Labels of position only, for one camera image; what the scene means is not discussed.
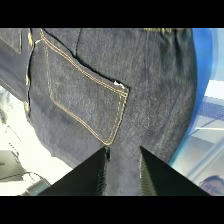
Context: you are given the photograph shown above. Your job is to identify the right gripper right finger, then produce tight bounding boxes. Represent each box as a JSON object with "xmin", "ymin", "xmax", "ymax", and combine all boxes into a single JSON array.
[{"xmin": 138, "ymin": 145, "xmax": 210, "ymax": 197}]

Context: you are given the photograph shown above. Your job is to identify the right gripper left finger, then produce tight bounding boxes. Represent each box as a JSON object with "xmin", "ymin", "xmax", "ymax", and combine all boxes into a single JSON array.
[{"xmin": 37, "ymin": 145, "xmax": 111, "ymax": 197}]

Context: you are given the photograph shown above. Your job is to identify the dark blue jeans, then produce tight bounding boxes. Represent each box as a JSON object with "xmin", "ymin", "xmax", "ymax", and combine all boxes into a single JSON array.
[{"xmin": 0, "ymin": 27, "xmax": 198, "ymax": 197}]

